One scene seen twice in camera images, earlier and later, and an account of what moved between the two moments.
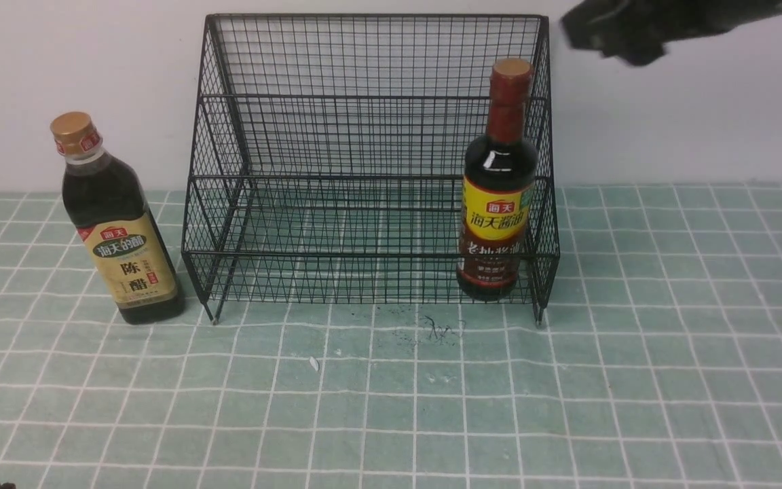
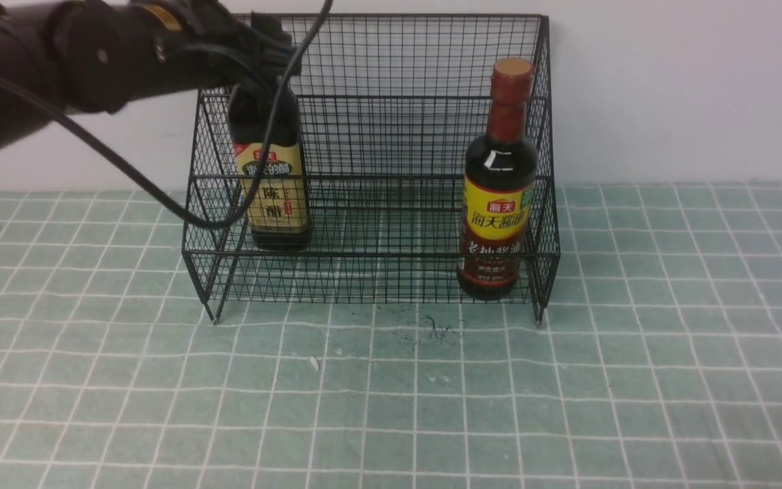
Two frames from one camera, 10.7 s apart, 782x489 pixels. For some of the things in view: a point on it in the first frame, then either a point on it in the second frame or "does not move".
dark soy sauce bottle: (500, 187) does not move
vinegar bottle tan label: (106, 201) to (279, 206)
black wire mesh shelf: (328, 153) does not move
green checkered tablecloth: (683, 348) does not move
